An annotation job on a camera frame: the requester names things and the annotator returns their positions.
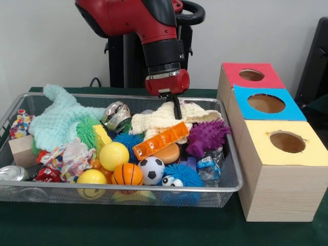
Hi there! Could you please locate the cream muslin cloth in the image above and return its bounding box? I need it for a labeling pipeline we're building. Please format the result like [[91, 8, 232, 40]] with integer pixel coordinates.
[[131, 100, 224, 144]]

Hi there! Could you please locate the orange plastic toy block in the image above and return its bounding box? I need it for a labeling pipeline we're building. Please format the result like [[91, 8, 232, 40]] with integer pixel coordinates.
[[132, 121, 190, 161]]

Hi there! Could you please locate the black and white soccer ball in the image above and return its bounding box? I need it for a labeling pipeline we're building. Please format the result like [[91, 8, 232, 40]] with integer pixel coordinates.
[[137, 156, 166, 186]]

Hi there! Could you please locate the yellow sponge block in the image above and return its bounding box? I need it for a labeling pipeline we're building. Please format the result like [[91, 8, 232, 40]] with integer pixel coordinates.
[[92, 124, 113, 156]]

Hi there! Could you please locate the orange round sponge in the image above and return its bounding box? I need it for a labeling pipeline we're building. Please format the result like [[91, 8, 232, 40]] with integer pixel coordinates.
[[153, 142, 181, 165]]

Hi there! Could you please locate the blue fuzzy ball with eyes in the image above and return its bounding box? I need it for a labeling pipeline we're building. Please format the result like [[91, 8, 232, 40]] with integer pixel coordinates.
[[157, 163, 206, 205]]

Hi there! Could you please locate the wooden box with three holes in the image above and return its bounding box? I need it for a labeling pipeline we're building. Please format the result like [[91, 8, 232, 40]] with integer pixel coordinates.
[[217, 62, 328, 222]]

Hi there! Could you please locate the plain wooden cube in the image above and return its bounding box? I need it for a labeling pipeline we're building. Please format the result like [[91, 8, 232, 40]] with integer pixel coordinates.
[[8, 135, 39, 169]]

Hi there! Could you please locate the silver drink can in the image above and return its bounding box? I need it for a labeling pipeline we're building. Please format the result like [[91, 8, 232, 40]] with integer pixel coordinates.
[[0, 165, 29, 181]]

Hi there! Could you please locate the clear mesh bin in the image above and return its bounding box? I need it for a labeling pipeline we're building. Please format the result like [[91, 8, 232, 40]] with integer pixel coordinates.
[[0, 92, 244, 208]]

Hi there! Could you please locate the green puffer ball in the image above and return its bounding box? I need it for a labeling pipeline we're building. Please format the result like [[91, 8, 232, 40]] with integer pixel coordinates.
[[76, 117, 101, 150]]

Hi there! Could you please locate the orange toy basketball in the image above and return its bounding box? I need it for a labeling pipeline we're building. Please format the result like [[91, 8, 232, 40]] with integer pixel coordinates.
[[111, 163, 145, 194]]

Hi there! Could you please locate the mint green muslin cloth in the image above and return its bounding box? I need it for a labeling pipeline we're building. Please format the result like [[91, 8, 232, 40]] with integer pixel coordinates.
[[28, 84, 107, 152]]

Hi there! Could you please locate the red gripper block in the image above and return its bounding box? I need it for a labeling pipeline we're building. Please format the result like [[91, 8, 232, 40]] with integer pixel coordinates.
[[145, 69, 191, 120]]

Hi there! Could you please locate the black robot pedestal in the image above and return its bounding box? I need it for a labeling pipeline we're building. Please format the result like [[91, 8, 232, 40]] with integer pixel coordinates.
[[104, 0, 206, 89]]

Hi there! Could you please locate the purple spiky ball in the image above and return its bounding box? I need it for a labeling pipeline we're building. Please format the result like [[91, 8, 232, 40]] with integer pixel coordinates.
[[184, 117, 232, 157]]

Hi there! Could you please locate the yellow smiley ball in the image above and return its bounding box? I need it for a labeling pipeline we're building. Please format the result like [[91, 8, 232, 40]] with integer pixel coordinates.
[[76, 169, 108, 199]]

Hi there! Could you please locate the dark green tablecloth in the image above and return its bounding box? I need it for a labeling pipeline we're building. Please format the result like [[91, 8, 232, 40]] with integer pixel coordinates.
[[0, 87, 328, 246]]

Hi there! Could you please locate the black stand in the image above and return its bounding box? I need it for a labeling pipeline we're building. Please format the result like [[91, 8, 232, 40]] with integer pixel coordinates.
[[294, 17, 328, 108]]

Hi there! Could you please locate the yellow tennis ball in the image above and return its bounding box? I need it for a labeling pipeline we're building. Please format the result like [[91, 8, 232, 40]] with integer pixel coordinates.
[[99, 142, 130, 172]]

